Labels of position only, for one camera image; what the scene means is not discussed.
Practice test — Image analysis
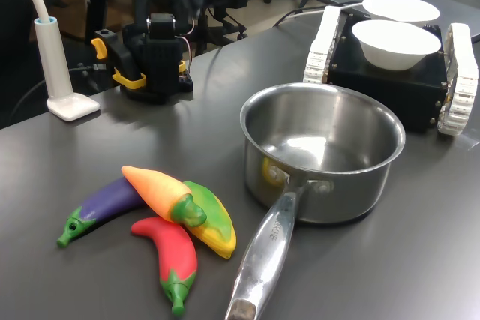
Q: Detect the orange toy carrot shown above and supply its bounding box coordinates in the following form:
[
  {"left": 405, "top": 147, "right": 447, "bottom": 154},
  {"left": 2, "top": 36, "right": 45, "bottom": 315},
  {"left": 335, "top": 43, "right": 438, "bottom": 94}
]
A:
[{"left": 121, "top": 165, "right": 208, "bottom": 228}]

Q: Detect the yellow green toy corn cob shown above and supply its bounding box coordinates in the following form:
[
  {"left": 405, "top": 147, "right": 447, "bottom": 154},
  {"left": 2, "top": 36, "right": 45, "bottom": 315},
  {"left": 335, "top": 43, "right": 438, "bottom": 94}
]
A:
[{"left": 181, "top": 180, "right": 238, "bottom": 260}]

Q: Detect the red toy chilli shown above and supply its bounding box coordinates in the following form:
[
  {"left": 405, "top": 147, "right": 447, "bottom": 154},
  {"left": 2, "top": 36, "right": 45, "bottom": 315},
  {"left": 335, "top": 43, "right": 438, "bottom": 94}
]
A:
[{"left": 130, "top": 216, "right": 199, "bottom": 316}]

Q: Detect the black yellow table clamp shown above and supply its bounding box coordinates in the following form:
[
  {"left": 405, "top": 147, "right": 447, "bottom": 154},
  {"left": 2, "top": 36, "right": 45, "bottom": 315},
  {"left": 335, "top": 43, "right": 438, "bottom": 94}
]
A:
[{"left": 91, "top": 28, "right": 148, "bottom": 100}]

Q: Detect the purple toy aubergine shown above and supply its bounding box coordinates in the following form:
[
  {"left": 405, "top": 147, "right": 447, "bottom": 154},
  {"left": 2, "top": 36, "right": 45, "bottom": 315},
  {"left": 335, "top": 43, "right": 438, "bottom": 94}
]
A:
[{"left": 56, "top": 177, "right": 147, "bottom": 249}]

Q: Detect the black vehicle with white tracks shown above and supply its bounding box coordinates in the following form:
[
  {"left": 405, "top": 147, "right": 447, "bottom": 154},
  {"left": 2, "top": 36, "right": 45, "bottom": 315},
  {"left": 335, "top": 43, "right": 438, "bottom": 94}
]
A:
[{"left": 302, "top": 4, "right": 480, "bottom": 137}]

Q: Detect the white bowl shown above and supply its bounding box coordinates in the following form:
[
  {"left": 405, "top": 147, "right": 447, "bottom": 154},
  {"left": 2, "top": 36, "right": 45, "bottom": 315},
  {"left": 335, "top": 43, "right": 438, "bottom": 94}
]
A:
[
  {"left": 361, "top": 0, "right": 440, "bottom": 25},
  {"left": 351, "top": 19, "right": 442, "bottom": 72}
]

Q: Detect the steel pan with long handle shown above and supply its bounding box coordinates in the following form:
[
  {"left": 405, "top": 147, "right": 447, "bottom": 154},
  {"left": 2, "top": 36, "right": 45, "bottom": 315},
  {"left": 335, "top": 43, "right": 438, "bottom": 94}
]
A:
[{"left": 224, "top": 82, "right": 407, "bottom": 320}]

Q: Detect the black cable with plug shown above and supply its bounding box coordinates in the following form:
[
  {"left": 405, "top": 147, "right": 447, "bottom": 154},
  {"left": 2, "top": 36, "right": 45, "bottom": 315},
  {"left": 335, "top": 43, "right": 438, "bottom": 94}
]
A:
[{"left": 5, "top": 63, "right": 108, "bottom": 121}]

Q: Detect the thin white cable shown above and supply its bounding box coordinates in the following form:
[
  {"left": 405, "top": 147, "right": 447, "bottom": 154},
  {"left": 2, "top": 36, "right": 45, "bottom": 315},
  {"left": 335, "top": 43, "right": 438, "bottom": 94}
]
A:
[{"left": 272, "top": 1, "right": 367, "bottom": 28}]

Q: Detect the white post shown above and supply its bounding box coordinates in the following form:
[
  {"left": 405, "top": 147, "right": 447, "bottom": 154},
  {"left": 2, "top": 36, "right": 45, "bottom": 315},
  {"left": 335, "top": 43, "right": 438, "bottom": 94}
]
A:
[{"left": 18, "top": 0, "right": 101, "bottom": 122}]

